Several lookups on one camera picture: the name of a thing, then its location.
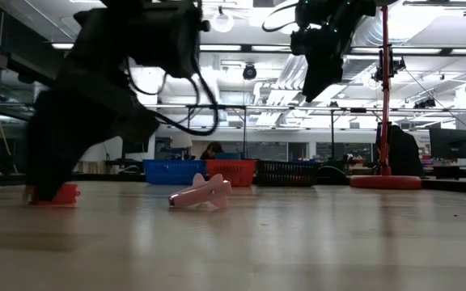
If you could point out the white lampshade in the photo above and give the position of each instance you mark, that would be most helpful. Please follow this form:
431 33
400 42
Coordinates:
181 140

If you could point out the black aluminium table frame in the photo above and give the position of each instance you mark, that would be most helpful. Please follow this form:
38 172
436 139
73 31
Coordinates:
459 186

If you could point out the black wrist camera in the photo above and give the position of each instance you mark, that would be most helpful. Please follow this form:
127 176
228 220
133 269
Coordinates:
168 44
303 42

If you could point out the person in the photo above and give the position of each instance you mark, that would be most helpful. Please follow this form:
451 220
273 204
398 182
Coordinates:
403 153
213 151

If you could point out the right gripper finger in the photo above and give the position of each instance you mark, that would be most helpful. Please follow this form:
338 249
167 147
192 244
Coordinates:
310 89
324 85

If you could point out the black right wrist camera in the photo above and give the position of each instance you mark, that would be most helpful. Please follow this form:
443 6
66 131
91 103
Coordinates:
303 42

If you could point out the red stapler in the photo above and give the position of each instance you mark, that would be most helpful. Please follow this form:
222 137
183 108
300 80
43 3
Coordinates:
71 196

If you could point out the black ceiling spotlight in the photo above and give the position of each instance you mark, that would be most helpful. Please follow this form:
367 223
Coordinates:
249 71

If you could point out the black wall monitor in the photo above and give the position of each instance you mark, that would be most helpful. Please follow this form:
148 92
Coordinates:
136 148

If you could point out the black desk monitor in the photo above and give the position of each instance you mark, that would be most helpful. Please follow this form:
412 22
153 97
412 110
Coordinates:
450 143

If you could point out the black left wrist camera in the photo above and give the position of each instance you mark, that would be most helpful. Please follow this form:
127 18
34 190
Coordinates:
168 44

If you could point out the red plastic basket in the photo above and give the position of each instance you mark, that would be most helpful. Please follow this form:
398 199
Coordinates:
237 171

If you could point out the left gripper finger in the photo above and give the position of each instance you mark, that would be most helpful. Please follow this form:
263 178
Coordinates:
41 169
69 161

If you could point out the blue plastic basket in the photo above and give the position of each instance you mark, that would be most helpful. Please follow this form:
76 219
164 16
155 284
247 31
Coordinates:
172 171

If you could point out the wooden crate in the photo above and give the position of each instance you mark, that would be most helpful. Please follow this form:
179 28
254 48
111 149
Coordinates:
97 167

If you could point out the red desk lamp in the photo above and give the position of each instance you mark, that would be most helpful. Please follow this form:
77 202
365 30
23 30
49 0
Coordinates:
378 182

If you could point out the black plastic basket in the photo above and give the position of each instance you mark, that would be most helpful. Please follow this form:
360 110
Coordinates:
281 173

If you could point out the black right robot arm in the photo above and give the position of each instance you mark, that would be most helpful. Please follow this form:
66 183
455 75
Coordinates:
358 10

